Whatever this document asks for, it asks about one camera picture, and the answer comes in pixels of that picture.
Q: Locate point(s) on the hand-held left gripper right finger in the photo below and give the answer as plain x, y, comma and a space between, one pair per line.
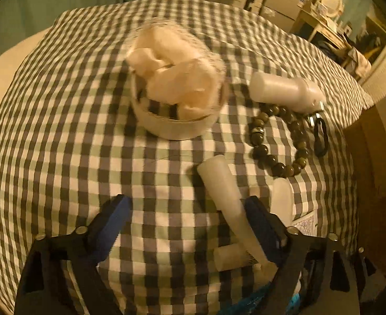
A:
261, 226

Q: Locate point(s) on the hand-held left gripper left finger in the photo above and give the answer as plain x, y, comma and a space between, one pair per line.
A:
111, 226

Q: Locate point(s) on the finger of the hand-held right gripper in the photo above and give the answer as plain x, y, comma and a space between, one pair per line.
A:
370, 275

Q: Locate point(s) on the plain white plastic tube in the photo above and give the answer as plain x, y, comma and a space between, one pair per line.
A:
221, 183

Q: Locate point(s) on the wide packing tape roll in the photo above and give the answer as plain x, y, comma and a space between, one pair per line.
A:
173, 128

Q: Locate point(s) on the white labelled tube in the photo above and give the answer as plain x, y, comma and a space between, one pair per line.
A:
232, 257

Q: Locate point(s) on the printed paper sheet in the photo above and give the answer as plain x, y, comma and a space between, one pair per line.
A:
306, 224

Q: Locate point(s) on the blue foil packet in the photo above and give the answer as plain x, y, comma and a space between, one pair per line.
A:
245, 305

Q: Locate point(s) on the green checked tablecloth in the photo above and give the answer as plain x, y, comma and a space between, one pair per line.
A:
81, 137

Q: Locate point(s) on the black carabiner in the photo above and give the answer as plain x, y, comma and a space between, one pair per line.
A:
320, 144

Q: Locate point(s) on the white plastic bottle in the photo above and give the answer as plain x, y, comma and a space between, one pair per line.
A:
281, 90

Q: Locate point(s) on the wooden chair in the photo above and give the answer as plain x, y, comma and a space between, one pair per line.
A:
340, 51

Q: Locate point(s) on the white towel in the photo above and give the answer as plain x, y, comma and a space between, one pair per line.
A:
360, 60

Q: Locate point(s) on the white dressing table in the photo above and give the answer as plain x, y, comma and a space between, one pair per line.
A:
324, 28

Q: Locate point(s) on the white louvred wardrobe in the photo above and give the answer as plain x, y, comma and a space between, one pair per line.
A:
381, 39

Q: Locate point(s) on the grey mini fridge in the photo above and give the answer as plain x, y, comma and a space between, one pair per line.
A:
286, 3

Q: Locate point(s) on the white oval vanity mirror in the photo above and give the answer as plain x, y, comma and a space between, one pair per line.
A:
331, 1

